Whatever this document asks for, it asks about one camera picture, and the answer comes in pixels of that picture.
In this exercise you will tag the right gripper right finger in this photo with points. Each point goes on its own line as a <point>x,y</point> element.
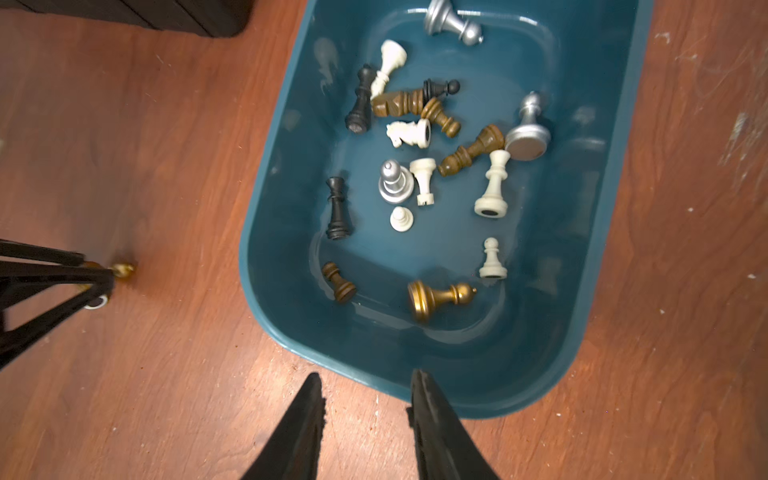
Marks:
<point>443,447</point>

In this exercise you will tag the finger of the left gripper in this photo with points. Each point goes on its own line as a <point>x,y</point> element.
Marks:
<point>27,270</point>

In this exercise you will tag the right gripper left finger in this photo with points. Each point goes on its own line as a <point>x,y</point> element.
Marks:
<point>292,451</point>

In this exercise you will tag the gold pawn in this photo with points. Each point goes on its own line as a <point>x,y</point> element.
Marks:
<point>425,301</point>
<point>121,271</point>

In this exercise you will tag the small white pawn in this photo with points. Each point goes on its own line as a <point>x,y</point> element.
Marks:
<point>492,268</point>

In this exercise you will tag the black chess piece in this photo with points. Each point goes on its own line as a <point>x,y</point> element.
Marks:
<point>358,120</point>
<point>338,226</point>

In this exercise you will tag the teal plastic storage bin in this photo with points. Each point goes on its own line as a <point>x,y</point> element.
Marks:
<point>519,335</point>

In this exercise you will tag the bronze chess piece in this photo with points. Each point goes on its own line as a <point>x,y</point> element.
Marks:
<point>488,140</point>

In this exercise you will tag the silver bishop piece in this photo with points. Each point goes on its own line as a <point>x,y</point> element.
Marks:
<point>530,139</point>

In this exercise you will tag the bronze rook piece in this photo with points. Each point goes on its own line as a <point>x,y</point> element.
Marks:
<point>398,103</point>

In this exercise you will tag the silver base piece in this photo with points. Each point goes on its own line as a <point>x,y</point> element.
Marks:
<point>441,17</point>

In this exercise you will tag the silver chess piece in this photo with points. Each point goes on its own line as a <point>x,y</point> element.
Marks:
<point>396,183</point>

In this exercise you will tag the small black pawn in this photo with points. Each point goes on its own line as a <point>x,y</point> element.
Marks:
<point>435,89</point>

